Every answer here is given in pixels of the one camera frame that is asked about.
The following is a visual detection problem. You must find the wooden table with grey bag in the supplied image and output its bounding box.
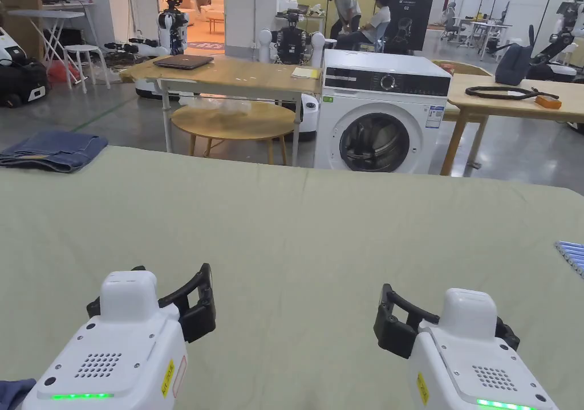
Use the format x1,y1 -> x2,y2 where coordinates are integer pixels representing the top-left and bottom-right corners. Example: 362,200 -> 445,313
440,42 -> 584,176

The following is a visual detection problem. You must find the white desk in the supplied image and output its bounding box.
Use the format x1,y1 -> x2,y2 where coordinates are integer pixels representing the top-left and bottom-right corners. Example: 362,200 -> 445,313
456,17 -> 514,60

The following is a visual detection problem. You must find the black banner stand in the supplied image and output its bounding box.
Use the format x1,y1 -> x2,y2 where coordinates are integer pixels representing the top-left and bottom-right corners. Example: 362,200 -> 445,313
386,0 -> 436,55

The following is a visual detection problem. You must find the white black robot with camera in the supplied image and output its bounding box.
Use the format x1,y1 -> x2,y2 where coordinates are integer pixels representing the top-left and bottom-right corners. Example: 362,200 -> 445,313
104,0 -> 190,59

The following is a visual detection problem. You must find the folded blue denim garment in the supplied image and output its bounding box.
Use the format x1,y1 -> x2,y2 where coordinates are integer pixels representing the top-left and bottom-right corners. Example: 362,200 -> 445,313
0,129 -> 110,174

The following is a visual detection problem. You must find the bed with pale green sheet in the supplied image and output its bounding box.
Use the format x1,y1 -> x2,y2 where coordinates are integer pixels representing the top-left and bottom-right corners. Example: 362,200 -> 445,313
0,144 -> 584,410

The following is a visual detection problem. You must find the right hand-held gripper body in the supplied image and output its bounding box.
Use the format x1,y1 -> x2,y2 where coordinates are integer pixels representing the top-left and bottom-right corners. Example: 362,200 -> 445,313
409,287 -> 560,410

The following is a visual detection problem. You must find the white round stool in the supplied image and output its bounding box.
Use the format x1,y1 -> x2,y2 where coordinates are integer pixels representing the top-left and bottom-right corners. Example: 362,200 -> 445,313
62,43 -> 111,90

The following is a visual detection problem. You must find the white folding table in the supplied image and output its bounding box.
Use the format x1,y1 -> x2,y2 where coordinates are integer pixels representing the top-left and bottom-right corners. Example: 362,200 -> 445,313
6,9 -> 87,66

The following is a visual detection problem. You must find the round wooden low table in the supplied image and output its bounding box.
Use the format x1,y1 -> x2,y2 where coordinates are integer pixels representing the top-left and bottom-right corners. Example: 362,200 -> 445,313
171,102 -> 298,167

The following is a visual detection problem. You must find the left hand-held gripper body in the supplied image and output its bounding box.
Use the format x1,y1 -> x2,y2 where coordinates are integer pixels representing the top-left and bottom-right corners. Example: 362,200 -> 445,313
20,268 -> 189,410

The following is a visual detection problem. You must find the dark blue garment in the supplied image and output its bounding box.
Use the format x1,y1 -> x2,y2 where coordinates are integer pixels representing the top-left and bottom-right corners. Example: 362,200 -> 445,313
0,377 -> 37,404

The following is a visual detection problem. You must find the black white humanoid robot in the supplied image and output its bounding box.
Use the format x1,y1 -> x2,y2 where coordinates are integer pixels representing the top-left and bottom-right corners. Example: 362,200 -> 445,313
258,11 -> 327,67

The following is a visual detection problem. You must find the black wheeled bag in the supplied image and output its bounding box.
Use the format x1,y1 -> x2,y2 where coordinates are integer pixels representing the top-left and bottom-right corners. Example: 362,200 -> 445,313
0,58 -> 51,108

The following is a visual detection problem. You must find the white washing machine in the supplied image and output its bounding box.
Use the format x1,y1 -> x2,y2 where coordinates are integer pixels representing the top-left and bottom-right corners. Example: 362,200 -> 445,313
313,48 -> 453,175

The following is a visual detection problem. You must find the blue white striped item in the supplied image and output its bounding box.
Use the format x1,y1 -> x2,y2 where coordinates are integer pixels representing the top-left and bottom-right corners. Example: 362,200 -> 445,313
554,239 -> 584,280

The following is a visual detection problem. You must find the rectangular wooden table with laptop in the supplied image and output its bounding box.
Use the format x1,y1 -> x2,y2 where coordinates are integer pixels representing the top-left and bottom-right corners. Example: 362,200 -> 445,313
119,54 -> 326,167

